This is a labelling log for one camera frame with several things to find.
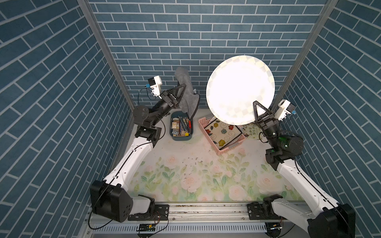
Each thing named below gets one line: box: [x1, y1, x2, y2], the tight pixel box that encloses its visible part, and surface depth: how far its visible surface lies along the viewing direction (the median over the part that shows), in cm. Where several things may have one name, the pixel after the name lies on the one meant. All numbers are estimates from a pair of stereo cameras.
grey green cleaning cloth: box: [174, 66, 200, 119], surface depth 57 cm
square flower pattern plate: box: [203, 118, 243, 150], surface depth 101 cm
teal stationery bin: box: [169, 110, 194, 142], surface depth 107 cm
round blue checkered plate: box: [205, 55, 276, 126], surface depth 53 cm
